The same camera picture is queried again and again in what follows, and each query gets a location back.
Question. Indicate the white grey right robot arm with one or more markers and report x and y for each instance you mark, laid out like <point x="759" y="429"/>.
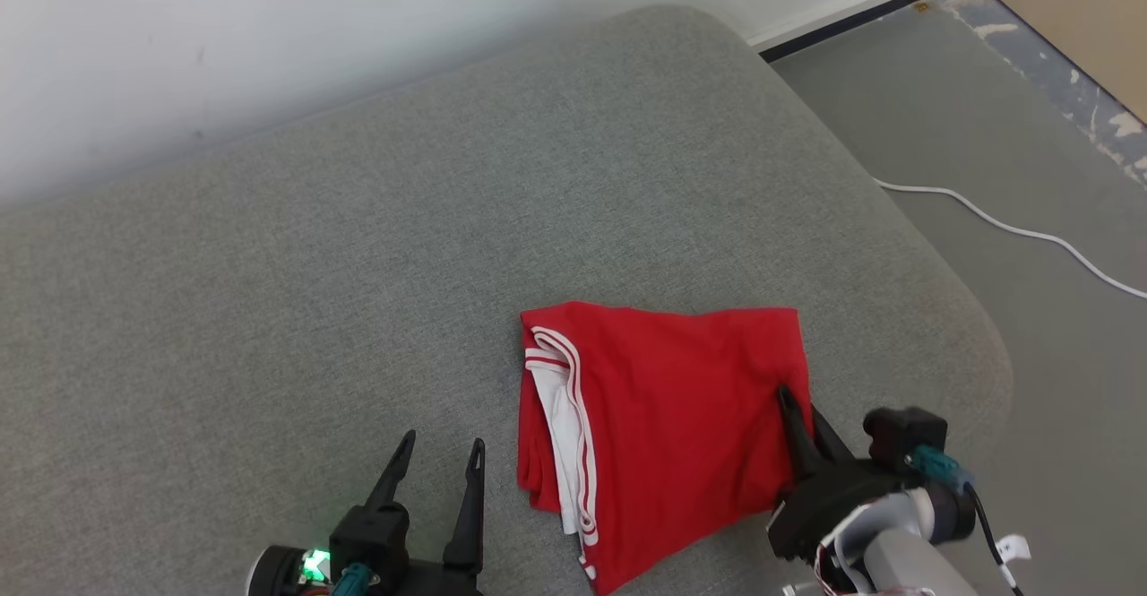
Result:
<point x="896" y="560"/>

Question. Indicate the tan board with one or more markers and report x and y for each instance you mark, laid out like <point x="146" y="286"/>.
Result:
<point x="1084" y="13"/>

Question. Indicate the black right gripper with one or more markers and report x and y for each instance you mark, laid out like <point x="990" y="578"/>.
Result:
<point x="829" y="502"/>

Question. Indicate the red shirt with white trim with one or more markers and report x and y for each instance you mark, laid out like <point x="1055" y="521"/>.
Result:
<point x="672" y="417"/>

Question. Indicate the white skirting board dark strip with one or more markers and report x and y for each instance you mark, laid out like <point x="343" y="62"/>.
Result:
<point x="860" y="4"/>

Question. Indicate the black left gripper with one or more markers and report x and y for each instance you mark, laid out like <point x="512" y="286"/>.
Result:
<point x="439" y="583"/>

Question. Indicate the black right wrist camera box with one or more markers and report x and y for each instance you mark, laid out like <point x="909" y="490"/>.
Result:
<point x="905" y="430"/>

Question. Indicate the grey fabric sofa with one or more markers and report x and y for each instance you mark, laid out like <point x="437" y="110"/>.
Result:
<point x="358" y="264"/>

